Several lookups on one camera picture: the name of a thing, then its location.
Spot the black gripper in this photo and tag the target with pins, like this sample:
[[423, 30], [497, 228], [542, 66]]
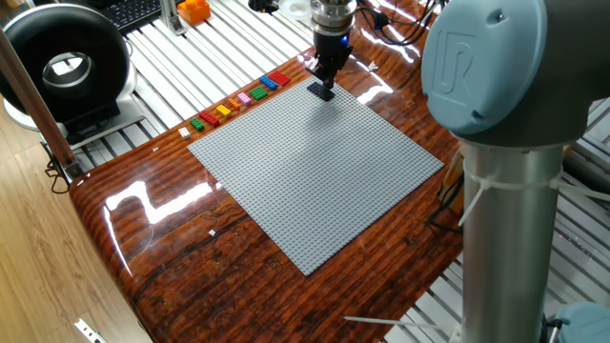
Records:
[[332, 47]]

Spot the black Lego plate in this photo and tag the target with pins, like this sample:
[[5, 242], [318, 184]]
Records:
[[318, 91]]

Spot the wide red Lego plate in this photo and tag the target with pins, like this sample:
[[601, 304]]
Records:
[[279, 78]]

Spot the blue Lego plate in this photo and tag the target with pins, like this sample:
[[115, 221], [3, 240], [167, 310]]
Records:
[[268, 82]]

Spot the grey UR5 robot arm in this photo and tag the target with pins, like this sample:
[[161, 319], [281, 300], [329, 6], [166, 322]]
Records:
[[505, 238]]

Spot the green square Lego plate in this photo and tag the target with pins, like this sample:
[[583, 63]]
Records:
[[258, 93]]

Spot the pink Lego brick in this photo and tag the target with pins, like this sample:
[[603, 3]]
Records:
[[244, 98]]

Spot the thin orange Lego brick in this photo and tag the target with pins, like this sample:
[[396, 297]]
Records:
[[234, 104]]

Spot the grey Lego baseplate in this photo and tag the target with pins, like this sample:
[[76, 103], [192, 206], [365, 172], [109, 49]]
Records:
[[314, 176]]

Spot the yellow Lego brick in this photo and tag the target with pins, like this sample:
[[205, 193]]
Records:
[[223, 110]]

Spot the long red Lego plate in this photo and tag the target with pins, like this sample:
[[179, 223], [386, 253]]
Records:
[[209, 118]]

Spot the small green Lego brick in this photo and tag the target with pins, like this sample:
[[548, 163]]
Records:
[[197, 124]]

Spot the white Lego brick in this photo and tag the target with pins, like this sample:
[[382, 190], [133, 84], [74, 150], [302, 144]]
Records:
[[184, 133]]

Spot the crumpled white paper scrap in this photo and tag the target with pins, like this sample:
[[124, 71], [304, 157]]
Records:
[[372, 66]]

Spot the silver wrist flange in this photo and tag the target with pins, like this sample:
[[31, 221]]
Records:
[[333, 16]]

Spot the large orange toy brick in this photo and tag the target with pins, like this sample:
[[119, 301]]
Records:
[[194, 10]]

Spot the taped cardboard box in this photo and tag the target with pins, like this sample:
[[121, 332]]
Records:
[[453, 176]]

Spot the black keyboard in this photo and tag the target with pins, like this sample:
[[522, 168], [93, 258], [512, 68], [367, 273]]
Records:
[[136, 12]]

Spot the looped white zip tie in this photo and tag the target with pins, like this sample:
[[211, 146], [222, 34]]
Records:
[[514, 185]]

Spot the short aluminium post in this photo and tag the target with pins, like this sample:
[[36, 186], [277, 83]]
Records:
[[171, 16]]

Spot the slanted metal frame beam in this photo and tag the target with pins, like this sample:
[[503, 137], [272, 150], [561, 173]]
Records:
[[33, 105]]

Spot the white metal bracket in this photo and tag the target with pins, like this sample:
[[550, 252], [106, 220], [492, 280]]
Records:
[[88, 329]]

